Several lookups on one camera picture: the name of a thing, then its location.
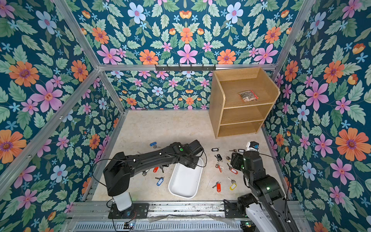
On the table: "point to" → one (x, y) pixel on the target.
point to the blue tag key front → (161, 180)
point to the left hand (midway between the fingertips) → (196, 163)
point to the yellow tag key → (233, 185)
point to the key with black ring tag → (219, 157)
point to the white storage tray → (184, 181)
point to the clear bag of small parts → (248, 95)
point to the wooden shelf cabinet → (240, 100)
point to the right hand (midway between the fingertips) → (236, 154)
